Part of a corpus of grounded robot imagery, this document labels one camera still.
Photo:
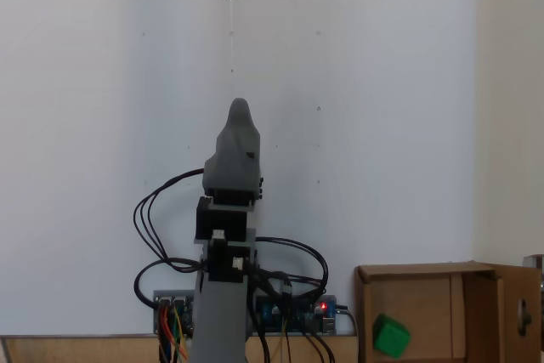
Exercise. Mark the grey teardrop gripper finger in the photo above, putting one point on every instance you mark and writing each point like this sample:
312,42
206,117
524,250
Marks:
236,154

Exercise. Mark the green dice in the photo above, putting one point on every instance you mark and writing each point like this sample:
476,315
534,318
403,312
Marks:
389,337

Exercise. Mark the grey board mounting plate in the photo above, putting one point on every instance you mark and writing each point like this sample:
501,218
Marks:
156,293

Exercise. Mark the small circuit board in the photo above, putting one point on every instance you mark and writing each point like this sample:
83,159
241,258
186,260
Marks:
168,302

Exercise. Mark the blue circuit board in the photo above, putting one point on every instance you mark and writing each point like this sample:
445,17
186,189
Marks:
302,316

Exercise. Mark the brown cardboard box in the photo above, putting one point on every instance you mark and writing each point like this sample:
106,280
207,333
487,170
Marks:
480,316

